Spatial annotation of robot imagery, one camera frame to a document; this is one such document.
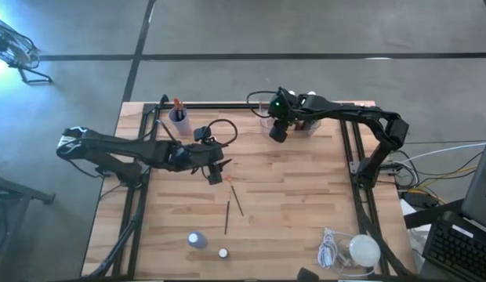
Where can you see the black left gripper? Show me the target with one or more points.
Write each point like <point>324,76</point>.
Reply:
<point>200,156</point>

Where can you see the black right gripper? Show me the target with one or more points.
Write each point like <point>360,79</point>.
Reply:
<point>282,109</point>

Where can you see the clear plastic bin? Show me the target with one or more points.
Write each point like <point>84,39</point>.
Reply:
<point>264,123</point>

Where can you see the large teal paint bottle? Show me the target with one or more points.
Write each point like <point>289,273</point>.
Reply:
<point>312,124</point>

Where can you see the black fan paintbrush orange bristles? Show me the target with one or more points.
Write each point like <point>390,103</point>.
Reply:
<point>236,199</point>

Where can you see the large purple paint bottle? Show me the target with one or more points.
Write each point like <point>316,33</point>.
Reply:
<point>197,239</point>

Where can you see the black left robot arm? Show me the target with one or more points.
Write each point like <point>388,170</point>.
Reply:
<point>117,147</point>

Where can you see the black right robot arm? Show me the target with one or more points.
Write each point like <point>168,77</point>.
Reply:
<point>364,113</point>

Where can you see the lavender plastic cup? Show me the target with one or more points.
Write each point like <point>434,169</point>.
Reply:
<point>182,124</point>

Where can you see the thin black paintbrush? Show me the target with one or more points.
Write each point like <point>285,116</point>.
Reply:
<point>227,219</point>

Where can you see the small black object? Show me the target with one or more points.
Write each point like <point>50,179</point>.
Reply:
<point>307,275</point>

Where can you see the black desk beam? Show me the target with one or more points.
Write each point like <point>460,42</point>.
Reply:
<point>431,214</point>

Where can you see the white plastic bag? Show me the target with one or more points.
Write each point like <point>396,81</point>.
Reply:
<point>415,239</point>

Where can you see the black equipment stand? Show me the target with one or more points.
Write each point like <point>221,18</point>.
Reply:
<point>15,190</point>

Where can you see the grey laptop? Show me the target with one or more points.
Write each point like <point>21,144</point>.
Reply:
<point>482,188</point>

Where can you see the black keyboard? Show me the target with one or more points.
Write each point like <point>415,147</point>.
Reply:
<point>458,246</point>

